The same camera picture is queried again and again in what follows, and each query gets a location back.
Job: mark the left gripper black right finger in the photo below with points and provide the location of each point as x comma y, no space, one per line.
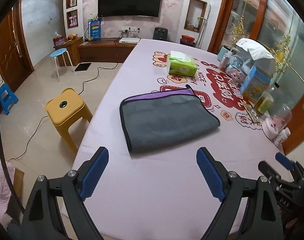
261,219

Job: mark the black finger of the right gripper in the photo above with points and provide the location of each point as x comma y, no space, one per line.
270,173
284,161

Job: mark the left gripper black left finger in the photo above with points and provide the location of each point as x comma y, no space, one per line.
42,218

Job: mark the purple and grey towel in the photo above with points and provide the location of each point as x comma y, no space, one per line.
156,121

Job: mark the white labelled jar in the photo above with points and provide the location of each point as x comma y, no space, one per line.
282,136

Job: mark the foil pill blister pack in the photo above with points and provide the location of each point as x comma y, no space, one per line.
252,113

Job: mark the green labelled amber bottle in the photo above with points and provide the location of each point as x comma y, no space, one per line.
262,105

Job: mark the blue yellow cartoon box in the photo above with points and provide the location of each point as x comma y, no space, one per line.
255,83

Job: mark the pink cartoon figure toy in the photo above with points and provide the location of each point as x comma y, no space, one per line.
237,76

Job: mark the clear glass jug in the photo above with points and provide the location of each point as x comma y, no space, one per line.
235,62

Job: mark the yellow plastic stool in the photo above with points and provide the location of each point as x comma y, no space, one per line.
66,109

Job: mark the white plastic bag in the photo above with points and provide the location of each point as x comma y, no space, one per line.
256,50

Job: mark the light blue mug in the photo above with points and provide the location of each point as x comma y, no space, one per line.
224,49

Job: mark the blue plastic step stool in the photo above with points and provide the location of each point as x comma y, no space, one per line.
7,98

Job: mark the green tissue pack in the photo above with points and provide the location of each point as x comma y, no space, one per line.
180,64

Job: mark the red basket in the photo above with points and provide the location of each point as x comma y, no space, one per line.
187,40

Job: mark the black floor scale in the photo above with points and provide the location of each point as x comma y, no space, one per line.
82,67

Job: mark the light blue round stool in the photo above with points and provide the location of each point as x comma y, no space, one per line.
61,58

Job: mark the black space heater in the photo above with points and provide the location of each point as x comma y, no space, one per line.
160,34

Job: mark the brown wooden side cabinet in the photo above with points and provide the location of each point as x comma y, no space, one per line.
72,47

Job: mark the brown wooden door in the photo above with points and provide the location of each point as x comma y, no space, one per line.
15,62

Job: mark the low wooden tv bench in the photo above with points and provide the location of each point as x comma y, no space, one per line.
104,50

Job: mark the red tissue box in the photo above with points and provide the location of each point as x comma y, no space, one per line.
58,39

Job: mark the fruit plate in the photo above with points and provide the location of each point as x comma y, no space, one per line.
72,36

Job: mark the white set-top box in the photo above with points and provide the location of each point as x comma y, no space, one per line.
129,40

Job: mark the blue standing poster board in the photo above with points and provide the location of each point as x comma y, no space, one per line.
94,29

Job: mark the black wall television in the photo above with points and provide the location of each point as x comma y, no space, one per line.
145,8

